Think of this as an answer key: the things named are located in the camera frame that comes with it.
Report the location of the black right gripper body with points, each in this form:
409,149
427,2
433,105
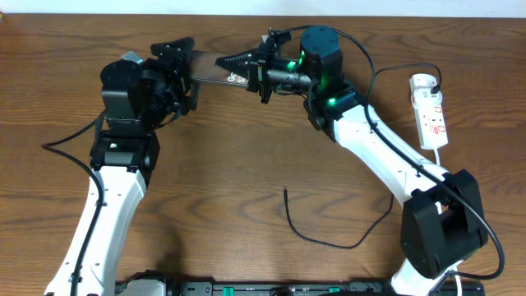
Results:
267,63

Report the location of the white USB wall charger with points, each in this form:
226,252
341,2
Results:
422,81

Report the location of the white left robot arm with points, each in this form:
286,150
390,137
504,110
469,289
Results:
140,96

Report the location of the white power strip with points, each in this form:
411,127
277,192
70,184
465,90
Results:
429,118

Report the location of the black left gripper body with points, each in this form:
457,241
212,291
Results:
181,76

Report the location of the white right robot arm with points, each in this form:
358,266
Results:
443,221

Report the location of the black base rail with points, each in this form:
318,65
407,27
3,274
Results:
155,283

